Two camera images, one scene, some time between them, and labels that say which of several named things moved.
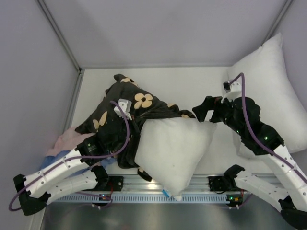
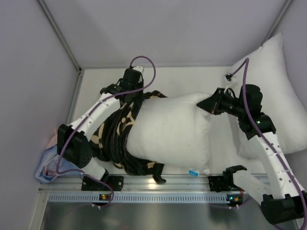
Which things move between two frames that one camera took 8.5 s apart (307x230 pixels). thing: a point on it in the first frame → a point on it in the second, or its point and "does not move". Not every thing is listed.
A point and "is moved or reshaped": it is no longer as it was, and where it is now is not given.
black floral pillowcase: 118,115 is moved or reshaped
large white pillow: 267,77 does not move
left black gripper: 131,123 → 148,95
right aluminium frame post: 282,14 does not move
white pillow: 170,149 is moved or reshaped
